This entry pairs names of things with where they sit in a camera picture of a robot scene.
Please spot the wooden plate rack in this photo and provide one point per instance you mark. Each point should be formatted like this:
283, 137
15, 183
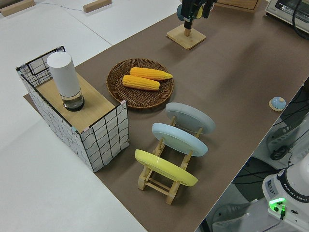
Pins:
142, 180

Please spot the white cylindrical bottle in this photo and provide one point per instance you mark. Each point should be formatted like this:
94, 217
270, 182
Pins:
64, 77

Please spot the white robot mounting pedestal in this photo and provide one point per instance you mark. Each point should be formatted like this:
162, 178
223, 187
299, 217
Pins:
231, 212

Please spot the round wicker basket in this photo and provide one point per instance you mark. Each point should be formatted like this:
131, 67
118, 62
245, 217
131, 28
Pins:
140, 96

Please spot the wooden mug tree stand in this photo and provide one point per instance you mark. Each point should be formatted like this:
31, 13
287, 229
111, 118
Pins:
186, 39

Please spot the wooden drawer cabinet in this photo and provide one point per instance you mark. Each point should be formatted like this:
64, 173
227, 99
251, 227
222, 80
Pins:
239, 3

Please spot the wooden block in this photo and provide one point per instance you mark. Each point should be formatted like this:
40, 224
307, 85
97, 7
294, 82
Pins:
96, 6
17, 7

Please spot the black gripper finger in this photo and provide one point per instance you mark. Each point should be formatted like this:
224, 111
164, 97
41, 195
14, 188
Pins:
189, 9
208, 7

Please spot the brown table mat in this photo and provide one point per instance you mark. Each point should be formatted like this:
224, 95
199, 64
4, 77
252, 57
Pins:
217, 84

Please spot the light blue plate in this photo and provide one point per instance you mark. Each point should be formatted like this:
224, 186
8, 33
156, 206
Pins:
178, 139

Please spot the cream toaster oven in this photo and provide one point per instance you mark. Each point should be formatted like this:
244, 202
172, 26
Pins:
285, 10

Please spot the grey plate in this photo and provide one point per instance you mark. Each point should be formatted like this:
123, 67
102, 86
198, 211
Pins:
193, 118

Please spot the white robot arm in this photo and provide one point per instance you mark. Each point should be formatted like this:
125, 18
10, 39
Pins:
289, 191

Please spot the yellow corn cob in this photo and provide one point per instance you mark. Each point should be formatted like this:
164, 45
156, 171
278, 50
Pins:
141, 82
152, 73

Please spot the dark blue mug yellow inside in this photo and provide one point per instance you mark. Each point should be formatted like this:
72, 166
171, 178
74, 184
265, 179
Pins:
179, 13

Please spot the yellow plate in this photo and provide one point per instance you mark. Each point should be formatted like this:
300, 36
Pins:
166, 169

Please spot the blue dome bell wooden base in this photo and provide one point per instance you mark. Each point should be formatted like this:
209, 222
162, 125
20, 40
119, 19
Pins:
278, 102

